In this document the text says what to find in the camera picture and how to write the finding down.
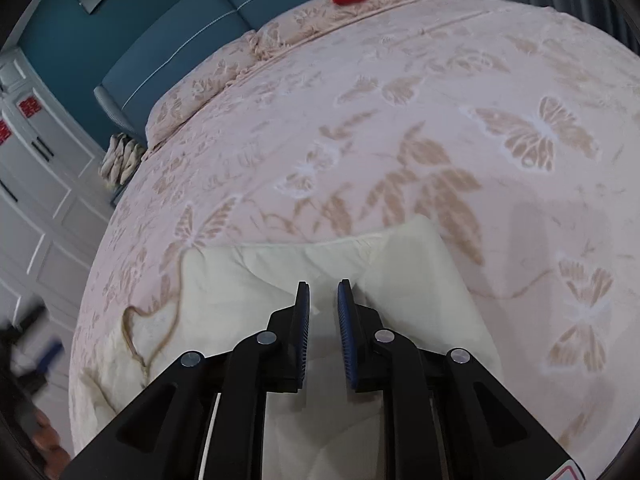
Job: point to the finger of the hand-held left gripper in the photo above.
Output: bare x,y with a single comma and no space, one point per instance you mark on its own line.
49,356

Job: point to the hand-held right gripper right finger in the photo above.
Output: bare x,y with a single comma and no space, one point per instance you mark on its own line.
345,325

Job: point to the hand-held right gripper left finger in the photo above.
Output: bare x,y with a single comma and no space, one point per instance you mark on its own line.
303,321

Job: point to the cream quilted garment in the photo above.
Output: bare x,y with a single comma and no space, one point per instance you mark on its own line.
240,280

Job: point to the pile of beige clothes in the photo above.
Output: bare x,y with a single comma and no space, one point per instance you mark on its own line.
120,160

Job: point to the person's left hand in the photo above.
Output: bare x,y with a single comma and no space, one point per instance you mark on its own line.
46,439

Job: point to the pink butterfly print blanket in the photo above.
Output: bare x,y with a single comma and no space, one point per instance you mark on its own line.
400,135

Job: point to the red paper door decal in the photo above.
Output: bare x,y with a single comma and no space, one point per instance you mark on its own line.
3,131
29,107

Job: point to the pink butterfly print pillow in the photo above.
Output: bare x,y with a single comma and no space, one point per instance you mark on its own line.
320,17
200,90

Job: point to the blue padded headboard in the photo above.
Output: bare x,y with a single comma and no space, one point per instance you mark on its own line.
175,35

